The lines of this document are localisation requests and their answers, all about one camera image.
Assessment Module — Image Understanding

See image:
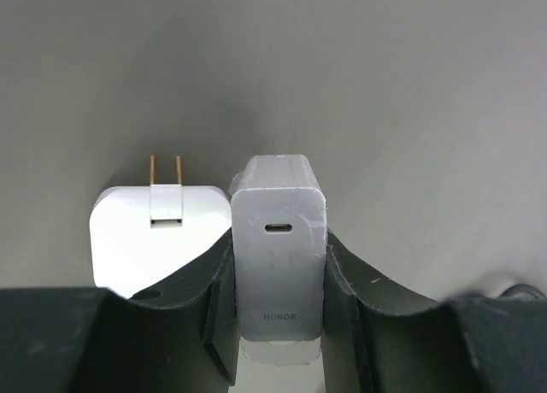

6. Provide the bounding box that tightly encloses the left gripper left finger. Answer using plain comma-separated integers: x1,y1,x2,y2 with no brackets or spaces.
1,233,239,392

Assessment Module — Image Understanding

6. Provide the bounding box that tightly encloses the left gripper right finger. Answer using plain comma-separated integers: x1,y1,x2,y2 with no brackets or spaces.
322,235,546,392

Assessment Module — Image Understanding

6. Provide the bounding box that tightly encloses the white square charger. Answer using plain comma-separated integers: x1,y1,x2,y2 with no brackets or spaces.
89,155,231,299

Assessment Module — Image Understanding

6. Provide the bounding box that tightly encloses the white honor charger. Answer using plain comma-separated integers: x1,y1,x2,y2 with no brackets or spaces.
230,155,327,342

